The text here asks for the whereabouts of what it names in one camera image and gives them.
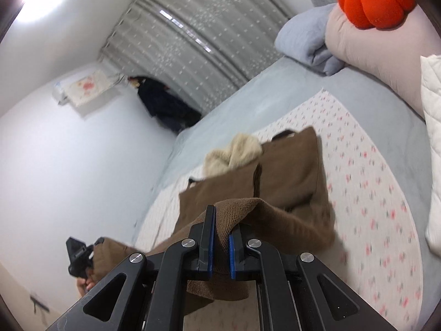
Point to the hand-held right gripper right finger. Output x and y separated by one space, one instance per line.
232 257

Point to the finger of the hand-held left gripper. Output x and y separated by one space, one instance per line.
75 244

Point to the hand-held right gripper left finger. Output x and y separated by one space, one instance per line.
211 244

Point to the brown coat with fur collar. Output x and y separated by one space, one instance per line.
293 172

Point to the person's left hand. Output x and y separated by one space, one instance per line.
84 284

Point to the cherry print sheet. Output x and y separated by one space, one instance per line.
361 196

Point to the dark hanging garment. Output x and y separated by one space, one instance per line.
162 103

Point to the air conditioner with floral cover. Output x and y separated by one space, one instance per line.
86 88

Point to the bed with grey sheet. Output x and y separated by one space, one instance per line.
275 86

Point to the grey patterned curtain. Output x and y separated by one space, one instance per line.
206 41

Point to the blue-grey folded blanket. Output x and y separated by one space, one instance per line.
299 34

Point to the pink pillow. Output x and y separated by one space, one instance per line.
379 58

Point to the white quilted blanket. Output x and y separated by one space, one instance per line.
434 110

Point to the orange pumpkin cushion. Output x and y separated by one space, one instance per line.
372 3

